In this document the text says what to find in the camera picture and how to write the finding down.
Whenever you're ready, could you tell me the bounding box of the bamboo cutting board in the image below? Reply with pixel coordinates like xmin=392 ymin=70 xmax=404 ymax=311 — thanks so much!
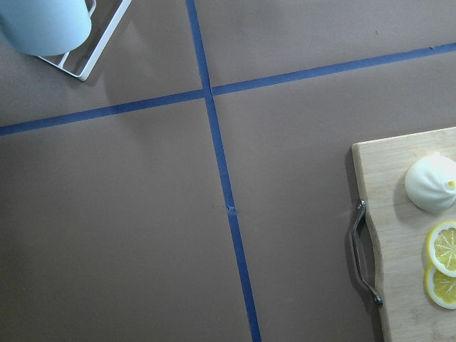
xmin=352 ymin=128 xmax=455 ymax=341

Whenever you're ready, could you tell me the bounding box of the upper lemon slice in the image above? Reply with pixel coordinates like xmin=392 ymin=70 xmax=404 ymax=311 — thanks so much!
xmin=426 ymin=221 xmax=455 ymax=278

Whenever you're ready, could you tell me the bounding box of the lemon slice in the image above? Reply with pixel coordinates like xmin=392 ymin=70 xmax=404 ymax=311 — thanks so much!
xmin=424 ymin=264 xmax=455 ymax=310
xmin=426 ymin=221 xmax=455 ymax=278

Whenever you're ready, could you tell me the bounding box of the light blue cup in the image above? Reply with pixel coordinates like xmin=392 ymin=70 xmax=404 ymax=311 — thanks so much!
xmin=1 ymin=0 xmax=92 ymax=56

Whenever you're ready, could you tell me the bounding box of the lower lemon slice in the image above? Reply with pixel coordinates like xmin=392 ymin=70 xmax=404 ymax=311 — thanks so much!
xmin=424 ymin=264 xmax=455 ymax=310

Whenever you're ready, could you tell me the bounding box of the cup rack with wooden handle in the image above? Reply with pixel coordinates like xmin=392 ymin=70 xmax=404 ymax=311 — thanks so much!
xmin=38 ymin=0 xmax=132 ymax=81

